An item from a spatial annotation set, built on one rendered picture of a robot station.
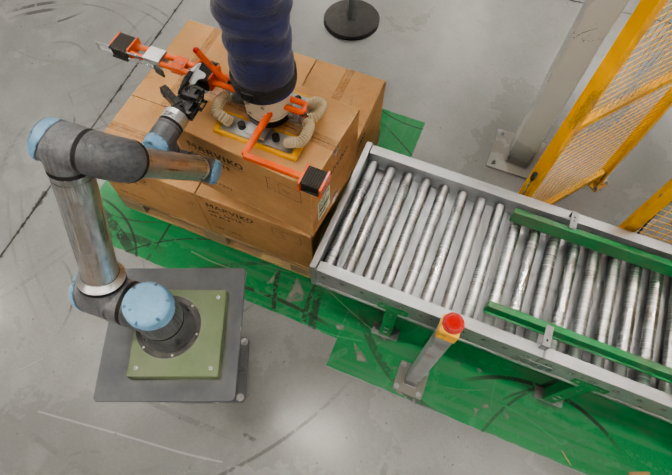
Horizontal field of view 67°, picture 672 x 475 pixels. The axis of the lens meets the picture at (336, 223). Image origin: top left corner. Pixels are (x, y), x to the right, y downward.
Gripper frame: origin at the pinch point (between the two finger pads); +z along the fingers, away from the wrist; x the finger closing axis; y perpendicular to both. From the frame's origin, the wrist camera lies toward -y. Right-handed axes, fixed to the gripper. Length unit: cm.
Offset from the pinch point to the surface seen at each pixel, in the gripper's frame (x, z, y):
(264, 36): 36, -8, 35
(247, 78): 19.7, -11.3, 28.4
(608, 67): 16, 39, 134
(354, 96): -66, 64, 39
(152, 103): -65, 21, -57
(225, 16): 43, -11, 26
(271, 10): 45, -6, 38
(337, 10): -117, 175, -15
